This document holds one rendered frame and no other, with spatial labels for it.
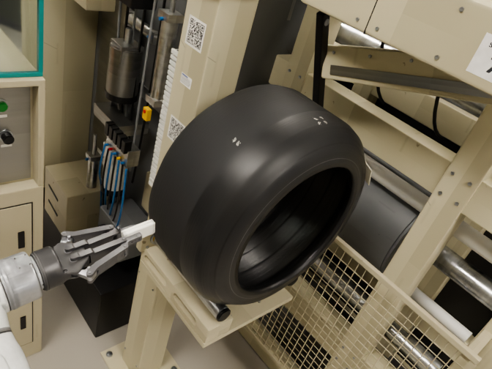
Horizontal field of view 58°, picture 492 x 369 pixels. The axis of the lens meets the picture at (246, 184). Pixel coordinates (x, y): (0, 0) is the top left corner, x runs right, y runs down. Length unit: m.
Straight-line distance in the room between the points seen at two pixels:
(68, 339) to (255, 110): 1.56
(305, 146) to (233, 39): 0.39
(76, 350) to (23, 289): 1.40
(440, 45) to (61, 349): 1.89
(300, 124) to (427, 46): 0.33
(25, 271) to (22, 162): 0.76
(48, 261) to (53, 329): 1.45
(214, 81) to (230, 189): 0.40
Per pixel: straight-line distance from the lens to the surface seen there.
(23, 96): 1.44
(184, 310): 1.34
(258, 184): 0.91
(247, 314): 1.40
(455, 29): 1.06
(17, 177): 1.59
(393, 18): 1.13
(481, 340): 1.50
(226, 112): 1.02
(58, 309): 2.37
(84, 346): 2.24
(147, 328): 1.85
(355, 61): 1.34
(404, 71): 1.26
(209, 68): 1.19
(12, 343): 0.83
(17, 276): 0.84
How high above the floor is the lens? 1.85
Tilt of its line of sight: 33 degrees down
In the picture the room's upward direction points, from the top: 18 degrees clockwise
